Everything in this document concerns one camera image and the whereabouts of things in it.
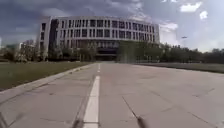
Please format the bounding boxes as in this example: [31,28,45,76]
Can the white building with dark windows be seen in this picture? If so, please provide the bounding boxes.
[35,15,161,63]

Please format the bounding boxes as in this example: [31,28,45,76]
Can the white dashed painted line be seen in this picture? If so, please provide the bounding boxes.
[82,63,102,128]

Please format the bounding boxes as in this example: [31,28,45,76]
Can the grey concrete slab pavement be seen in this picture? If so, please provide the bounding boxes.
[0,62,224,128]

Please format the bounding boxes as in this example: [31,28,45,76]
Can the robot's own part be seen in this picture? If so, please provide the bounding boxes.
[72,119,84,128]
[136,117,148,128]

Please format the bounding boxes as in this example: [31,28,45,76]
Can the row of trees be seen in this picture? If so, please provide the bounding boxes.
[116,40,224,65]

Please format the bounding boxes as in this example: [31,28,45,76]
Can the grey concrete kerb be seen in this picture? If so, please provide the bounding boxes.
[0,63,97,104]

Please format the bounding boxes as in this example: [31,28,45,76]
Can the grass strip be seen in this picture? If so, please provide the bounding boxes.
[132,62,224,75]

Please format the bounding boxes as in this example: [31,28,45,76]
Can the group of trees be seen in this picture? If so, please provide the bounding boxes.
[0,39,101,63]

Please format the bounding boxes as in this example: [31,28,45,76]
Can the grass field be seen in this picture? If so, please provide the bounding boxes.
[0,61,93,92]

